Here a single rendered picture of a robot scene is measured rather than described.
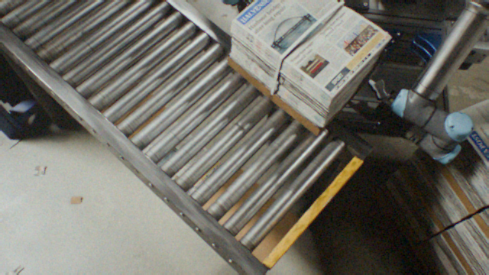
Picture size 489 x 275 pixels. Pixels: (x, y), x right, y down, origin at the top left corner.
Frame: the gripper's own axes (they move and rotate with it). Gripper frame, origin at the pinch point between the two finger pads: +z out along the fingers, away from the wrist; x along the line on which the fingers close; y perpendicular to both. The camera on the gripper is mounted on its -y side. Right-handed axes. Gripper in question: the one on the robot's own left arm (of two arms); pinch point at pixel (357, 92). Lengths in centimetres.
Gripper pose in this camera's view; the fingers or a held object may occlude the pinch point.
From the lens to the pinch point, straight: 152.2
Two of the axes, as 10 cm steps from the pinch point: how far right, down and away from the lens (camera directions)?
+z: -7.4, -6.2, 2.4
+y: 0.7, -4.4, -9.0
